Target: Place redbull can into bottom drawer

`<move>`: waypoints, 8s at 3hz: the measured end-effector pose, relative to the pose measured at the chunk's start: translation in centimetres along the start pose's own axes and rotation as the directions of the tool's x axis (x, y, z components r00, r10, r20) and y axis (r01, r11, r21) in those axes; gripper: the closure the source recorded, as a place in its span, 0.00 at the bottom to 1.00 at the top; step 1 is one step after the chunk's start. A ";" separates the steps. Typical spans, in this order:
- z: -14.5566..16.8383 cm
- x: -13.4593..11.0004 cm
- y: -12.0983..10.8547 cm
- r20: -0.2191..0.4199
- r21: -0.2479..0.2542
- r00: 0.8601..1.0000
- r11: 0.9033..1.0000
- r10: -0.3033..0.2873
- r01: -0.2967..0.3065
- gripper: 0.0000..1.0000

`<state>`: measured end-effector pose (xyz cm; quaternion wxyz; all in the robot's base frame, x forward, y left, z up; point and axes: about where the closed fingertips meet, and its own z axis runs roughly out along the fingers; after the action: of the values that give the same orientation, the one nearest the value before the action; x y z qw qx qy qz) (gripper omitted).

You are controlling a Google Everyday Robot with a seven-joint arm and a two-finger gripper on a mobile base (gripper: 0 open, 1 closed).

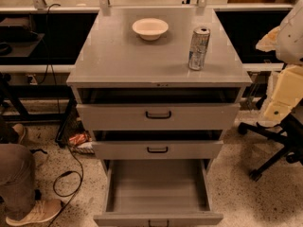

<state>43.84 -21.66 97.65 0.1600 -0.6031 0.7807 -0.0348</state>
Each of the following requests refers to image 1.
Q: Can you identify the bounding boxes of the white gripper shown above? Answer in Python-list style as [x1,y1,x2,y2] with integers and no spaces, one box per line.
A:
[263,65,303,123]

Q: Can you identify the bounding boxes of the silver redbull can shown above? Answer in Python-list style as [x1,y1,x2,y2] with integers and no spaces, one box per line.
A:
[188,26,210,71]

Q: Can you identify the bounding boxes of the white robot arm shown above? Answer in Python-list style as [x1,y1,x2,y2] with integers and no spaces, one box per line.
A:
[256,0,303,123]

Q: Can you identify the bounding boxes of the grey metal drawer cabinet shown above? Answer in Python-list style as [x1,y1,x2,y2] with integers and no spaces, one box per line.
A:
[65,6,253,227]

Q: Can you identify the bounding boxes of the middle grey drawer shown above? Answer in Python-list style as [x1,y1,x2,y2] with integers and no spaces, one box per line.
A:
[93,141,223,160]

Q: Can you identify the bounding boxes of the top grey drawer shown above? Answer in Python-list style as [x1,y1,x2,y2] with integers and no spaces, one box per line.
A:
[77,104,240,131]

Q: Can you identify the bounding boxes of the bottom grey open drawer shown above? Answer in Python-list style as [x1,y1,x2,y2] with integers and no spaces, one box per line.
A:
[93,159,224,227]

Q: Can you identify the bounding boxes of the black office chair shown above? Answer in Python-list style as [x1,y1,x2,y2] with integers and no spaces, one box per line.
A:
[238,113,303,182]

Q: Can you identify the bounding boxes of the white paper bowl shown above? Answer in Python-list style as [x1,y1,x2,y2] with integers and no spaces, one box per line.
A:
[132,18,169,41]

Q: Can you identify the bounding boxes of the red snack packet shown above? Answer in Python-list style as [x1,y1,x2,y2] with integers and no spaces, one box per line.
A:
[68,132,90,147]

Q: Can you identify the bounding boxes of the beige sneaker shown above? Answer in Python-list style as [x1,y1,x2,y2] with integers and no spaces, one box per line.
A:
[6,199,62,227]

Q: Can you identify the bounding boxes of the person leg brown trousers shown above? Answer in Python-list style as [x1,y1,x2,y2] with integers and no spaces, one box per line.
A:
[0,144,35,221]

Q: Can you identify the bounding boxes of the black floor cable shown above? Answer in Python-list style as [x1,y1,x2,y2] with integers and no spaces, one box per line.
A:
[37,3,85,227]

